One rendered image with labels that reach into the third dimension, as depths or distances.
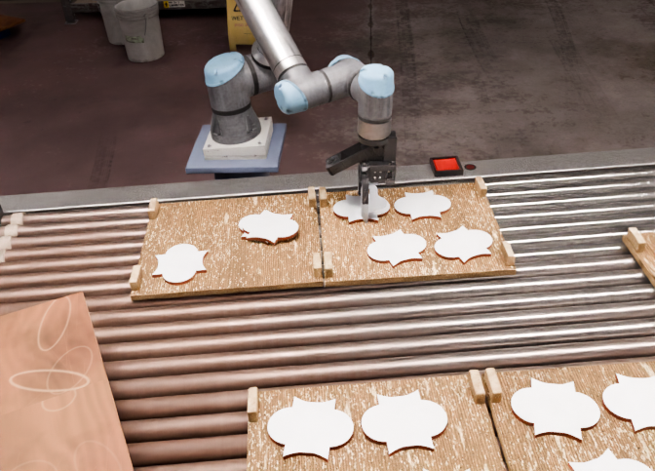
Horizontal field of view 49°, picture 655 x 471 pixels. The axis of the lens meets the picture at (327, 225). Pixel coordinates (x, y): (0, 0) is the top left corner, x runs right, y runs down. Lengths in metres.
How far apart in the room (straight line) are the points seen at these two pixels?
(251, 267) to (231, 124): 0.63
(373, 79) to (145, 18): 3.74
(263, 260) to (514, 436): 0.67
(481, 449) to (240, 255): 0.70
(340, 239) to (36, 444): 0.79
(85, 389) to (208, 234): 0.58
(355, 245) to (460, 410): 0.51
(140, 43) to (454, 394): 4.26
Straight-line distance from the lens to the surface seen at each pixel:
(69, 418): 1.22
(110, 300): 1.61
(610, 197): 1.89
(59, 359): 1.33
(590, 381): 1.37
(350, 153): 1.63
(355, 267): 1.56
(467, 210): 1.74
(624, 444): 1.30
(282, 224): 1.67
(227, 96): 2.06
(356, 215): 1.69
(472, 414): 1.28
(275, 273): 1.56
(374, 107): 1.55
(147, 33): 5.22
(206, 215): 1.77
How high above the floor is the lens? 1.91
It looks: 35 degrees down
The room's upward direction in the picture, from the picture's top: 3 degrees counter-clockwise
